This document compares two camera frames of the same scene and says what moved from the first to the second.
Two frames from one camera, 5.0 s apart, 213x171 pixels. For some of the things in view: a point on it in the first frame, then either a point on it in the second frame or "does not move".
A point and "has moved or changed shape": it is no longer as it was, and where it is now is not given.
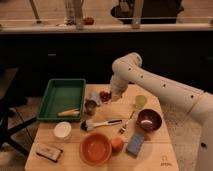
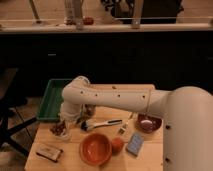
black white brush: (86, 125) does not move
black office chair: (8, 126) does not move
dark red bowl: (148, 120) does not move
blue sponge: (135, 144) does not move
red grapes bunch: (105, 96) has moved or changed shape
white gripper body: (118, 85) -> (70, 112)
